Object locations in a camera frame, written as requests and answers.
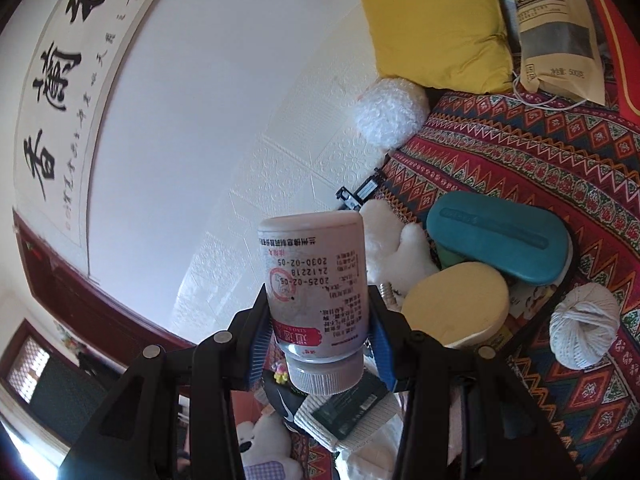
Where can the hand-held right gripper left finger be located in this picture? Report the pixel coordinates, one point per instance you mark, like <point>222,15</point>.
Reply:
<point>260,342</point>

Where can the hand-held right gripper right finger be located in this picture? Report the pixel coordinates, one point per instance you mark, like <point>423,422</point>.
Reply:
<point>381,345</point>

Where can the white bottle with pink label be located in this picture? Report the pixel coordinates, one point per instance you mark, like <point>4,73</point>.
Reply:
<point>315,270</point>

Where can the white plush with gingham clothes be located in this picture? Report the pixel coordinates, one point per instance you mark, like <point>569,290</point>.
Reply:
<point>265,440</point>

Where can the white knit hat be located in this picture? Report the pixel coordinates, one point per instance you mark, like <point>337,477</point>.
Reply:
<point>312,427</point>

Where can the black cloth with white mark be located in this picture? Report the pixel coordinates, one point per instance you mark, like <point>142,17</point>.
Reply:
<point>285,405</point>

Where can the black card box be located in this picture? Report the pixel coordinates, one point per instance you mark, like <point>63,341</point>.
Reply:
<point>350,405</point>

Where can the pale yellow oval box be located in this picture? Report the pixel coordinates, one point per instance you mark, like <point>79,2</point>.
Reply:
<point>455,300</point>

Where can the white plush toy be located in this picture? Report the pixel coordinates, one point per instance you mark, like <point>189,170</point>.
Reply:
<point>395,250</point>

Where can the teal oval case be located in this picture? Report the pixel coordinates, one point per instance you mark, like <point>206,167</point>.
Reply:
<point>495,235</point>

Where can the white yarn ball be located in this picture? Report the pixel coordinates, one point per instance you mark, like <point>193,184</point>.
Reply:
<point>585,325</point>

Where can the dark red wooden door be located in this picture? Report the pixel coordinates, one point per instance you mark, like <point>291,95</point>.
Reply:
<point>60,280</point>

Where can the white fluffy ball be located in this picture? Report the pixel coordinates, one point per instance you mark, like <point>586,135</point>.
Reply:
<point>392,112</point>

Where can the red patterned blanket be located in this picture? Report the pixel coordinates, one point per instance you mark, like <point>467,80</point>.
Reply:
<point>525,160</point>

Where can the yellow pillow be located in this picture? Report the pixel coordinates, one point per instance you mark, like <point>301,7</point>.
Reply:
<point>430,25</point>

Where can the kraft paper food bag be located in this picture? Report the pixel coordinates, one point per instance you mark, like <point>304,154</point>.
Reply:
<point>555,25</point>

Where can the red box with gold trim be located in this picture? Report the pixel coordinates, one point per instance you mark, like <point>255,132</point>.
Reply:
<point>625,60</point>

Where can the window with dark red frame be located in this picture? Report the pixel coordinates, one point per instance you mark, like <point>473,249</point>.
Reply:
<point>55,380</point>

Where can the calligraphy wall scroll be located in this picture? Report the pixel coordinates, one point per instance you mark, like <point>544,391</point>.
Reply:
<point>60,110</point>

